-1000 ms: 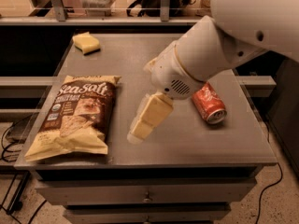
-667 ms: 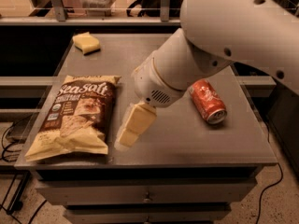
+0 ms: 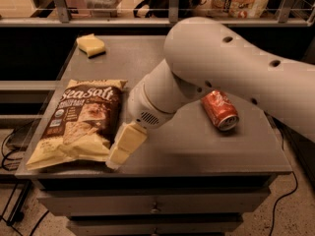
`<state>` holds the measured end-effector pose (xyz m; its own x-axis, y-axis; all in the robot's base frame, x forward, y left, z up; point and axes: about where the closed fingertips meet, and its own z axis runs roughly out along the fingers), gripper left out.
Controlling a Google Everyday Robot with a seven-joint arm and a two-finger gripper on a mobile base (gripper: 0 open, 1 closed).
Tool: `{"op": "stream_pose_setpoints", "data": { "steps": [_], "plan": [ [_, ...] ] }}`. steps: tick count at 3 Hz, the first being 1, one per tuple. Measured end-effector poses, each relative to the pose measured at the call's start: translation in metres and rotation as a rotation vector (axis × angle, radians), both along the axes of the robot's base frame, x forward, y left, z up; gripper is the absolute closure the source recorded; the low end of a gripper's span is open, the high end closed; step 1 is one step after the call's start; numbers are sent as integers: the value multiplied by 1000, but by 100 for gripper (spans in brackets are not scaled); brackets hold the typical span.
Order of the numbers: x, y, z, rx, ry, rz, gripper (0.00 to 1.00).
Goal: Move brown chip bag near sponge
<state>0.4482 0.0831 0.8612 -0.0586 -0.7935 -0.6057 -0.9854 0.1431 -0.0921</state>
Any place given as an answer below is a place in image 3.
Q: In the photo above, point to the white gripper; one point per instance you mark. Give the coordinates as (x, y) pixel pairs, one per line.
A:
(142, 110)

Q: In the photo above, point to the brown sea salt chip bag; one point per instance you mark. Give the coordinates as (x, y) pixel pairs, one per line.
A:
(82, 125)

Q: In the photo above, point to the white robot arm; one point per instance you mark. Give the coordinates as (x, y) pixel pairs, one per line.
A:
(201, 55)

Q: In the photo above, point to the yellow sponge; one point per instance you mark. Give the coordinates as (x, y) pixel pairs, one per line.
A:
(91, 45)

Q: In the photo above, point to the black bag on shelf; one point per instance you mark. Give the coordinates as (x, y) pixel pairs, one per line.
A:
(162, 8)

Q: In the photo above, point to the printed snack bag on shelf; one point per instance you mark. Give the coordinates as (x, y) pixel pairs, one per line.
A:
(240, 9)

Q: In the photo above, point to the grey upper drawer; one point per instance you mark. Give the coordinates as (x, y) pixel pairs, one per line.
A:
(138, 202)

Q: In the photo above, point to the grey drawer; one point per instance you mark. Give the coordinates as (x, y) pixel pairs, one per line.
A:
(155, 225)
(138, 202)

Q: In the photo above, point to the red soda can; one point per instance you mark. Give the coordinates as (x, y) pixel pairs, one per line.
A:
(220, 110)

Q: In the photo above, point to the grey lower drawer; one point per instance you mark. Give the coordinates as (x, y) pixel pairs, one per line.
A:
(155, 225)

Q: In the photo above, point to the clear plastic container on shelf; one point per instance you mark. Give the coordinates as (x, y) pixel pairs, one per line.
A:
(103, 8)

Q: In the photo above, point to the grey metal shelf rail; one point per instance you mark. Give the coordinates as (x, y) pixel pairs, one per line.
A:
(279, 13)

